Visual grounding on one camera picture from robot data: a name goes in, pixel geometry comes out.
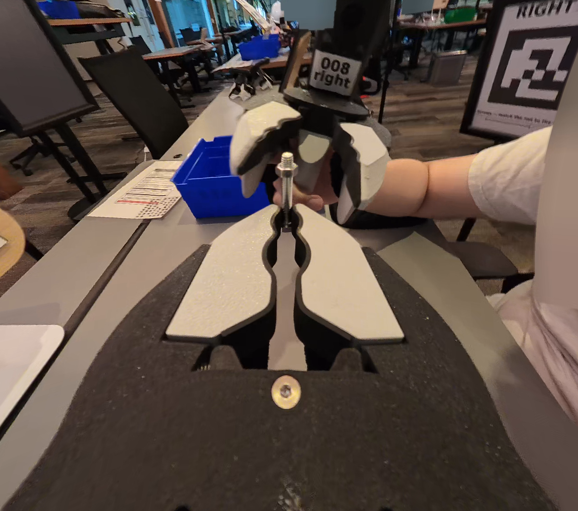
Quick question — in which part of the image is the black bag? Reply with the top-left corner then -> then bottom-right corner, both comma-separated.
68,0 -> 126,19

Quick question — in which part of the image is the long thin silver bolt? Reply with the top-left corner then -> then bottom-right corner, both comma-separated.
280,152 -> 297,232

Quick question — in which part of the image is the grey metal box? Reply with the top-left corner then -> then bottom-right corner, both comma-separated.
428,50 -> 468,86

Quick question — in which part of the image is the white document stand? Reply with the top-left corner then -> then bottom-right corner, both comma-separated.
0,325 -> 65,426

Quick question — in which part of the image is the black easel board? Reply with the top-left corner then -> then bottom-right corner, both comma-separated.
0,0 -> 127,220

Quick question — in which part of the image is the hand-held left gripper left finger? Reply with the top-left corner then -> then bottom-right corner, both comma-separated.
165,204 -> 281,345

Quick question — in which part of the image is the RIGHT marker sign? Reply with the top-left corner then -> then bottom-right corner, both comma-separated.
460,0 -> 578,141

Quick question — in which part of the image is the spare hand-held gripper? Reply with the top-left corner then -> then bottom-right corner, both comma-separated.
228,68 -> 259,101
253,64 -> 275,92

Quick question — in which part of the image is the wooden desk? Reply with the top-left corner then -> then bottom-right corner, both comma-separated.
399,16 -> 488,78
142,43 -> 213,107
47,16 -> 134,56

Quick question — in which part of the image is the black tripod stand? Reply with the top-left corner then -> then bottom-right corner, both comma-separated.
377,0 -> 401,123

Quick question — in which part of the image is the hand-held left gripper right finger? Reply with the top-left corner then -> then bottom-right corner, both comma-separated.
293,203 -> 406,347

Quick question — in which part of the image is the person's right forearm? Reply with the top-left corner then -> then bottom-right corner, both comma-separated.
366,154 -> 481,218

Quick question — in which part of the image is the brown wooden block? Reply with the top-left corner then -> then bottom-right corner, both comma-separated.
0,165 -> 23,200

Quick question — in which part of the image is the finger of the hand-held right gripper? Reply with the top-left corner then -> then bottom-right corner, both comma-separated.
229,101 -> 302,198
333,122 -> 391,225

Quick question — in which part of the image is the printed paper sheet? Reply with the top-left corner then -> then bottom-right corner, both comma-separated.
88,161 -> 183,220

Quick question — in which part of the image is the blue plastic bin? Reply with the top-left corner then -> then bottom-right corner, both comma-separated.
238,34 -> 281,61
38,0 -> 81,19
172,136 -> 272,219

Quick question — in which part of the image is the person's right hand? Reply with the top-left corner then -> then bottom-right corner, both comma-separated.
271,150 -> 340,216

